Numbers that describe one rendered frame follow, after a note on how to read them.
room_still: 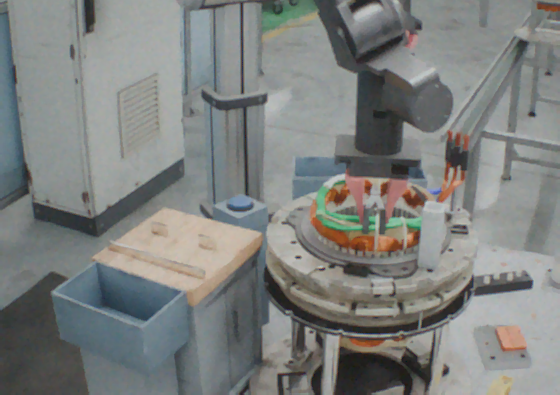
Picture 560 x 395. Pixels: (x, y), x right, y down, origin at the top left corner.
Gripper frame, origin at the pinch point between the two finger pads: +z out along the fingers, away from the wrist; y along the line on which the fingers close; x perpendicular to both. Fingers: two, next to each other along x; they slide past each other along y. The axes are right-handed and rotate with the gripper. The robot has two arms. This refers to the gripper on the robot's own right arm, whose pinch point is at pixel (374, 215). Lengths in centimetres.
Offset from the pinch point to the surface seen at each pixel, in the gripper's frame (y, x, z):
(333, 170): -7, 52, 18
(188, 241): -27.5, 15.6, 14.5
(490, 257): 29, 65, 43
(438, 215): 8.8, 6.1, 2.7
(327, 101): -28, 405, 126
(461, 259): 13.4, 9.1, 11.1
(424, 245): 7.4, 6.4, 7.5
